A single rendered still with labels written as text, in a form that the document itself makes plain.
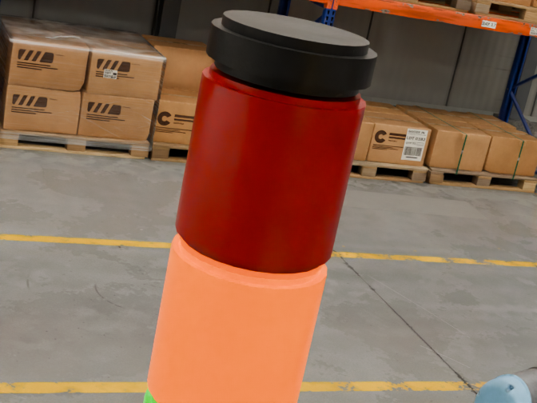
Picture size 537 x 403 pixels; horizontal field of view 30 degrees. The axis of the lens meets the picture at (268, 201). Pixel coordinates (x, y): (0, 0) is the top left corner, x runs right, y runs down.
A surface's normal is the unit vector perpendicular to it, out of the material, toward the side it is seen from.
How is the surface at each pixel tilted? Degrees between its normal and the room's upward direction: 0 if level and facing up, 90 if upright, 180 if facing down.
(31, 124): 90
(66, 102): 92
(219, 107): 90
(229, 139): 90
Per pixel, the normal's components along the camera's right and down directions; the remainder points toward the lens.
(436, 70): 0.33, 0.35
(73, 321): 0.19, -0.93
